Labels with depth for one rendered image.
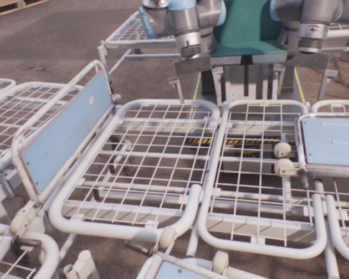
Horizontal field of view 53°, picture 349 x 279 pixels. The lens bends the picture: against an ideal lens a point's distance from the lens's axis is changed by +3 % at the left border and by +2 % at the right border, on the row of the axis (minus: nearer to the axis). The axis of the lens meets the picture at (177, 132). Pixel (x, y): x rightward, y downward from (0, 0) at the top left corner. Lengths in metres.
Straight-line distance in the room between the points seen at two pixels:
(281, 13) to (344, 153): 0.55
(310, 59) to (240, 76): 0.84
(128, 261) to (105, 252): 0.13
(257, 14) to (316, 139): 0.74
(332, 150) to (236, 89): 0.90
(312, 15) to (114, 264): 1.31
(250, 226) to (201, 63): 0.58
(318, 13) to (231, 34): 0.70
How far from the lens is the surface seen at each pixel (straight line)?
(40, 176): 1.37
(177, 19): 1.26
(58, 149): 1.45
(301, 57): 1.26
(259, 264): 1.68
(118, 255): 1.78
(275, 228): 1.22
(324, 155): 1.31
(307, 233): 1.23
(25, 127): 1.30
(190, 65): 1.26
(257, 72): 2.04
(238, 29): 1.86
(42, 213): 1.42
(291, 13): 1.40
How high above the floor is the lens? 1.36
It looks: 34 degrees down
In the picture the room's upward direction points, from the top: 8 degrees counter-clockwise
